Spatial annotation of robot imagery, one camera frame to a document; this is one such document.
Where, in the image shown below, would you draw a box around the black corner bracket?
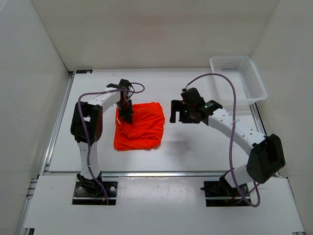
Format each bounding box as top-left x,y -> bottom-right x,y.
76,70 -> 93,74

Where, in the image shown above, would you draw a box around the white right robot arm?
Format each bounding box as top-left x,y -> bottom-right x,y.
170,88 -> 286,196

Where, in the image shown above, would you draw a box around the white plastic mesh basket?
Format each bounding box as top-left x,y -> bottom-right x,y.
209,55 -> 268,107

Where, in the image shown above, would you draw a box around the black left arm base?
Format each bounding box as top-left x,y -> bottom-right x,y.
72,174 -> 118,206

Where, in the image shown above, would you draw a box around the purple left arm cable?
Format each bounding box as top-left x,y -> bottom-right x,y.
77,82 -> 145,205

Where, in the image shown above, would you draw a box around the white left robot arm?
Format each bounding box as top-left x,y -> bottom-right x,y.
70,79 -> 134,196

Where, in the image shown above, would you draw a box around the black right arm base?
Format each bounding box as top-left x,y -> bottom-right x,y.
200,170 -> 249,207

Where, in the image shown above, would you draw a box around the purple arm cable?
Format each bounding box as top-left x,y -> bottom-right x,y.
77,82 -> 145,205
184,73 -> 261,208

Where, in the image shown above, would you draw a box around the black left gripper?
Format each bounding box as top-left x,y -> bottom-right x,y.
116,99 -> 134,123

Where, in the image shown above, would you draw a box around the left side aluminium rail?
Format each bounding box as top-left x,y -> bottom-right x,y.
37,71 -> 75,179

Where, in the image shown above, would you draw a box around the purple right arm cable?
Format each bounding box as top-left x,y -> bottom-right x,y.
184,73 -> 261,208

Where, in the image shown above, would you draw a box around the right side aluminium rail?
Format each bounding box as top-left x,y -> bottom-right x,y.
248,104 -> 279,184

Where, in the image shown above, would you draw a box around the orange shorts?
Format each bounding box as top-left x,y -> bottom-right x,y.
113,102 -> 165,151

